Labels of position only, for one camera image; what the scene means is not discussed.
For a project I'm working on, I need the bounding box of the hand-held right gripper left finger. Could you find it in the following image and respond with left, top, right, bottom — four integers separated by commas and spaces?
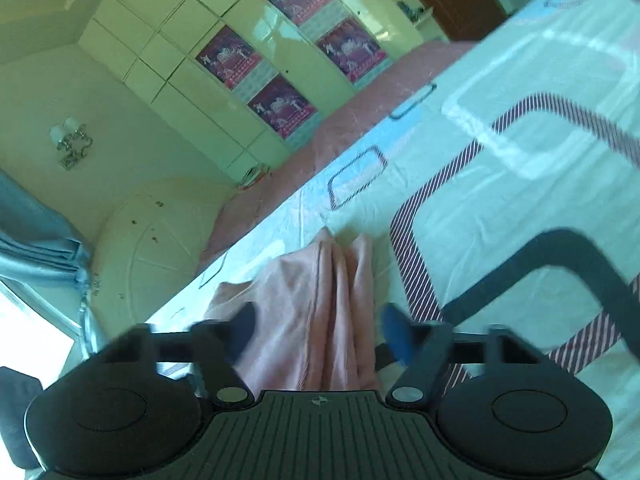
125, 302, 259, 407

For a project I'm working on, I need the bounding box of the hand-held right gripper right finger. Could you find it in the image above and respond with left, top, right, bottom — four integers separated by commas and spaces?
381, 304, 545, 409

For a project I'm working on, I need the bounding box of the pink shirt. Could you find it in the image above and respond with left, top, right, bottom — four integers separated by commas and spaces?
204, 226, 387, 392

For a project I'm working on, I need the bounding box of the cream headboard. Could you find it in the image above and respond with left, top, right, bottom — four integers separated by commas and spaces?
89, 176, 237, 353

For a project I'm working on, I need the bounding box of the patterned light bed sheet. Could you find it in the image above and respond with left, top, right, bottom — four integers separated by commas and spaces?
145, 0, 640, 480

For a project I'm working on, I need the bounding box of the pink striped bed sheet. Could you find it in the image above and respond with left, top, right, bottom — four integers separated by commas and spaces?
199, 40, 478, 275

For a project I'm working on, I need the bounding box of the blue curtain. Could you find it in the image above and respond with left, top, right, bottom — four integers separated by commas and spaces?
0, 169, 97, 356

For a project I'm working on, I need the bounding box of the cream glossy wardrobe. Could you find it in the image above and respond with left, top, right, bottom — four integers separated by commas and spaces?
77, 0, 451, 187

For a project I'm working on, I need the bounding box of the silver wall lamp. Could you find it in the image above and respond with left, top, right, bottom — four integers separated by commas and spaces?
49, 117, 94, 171

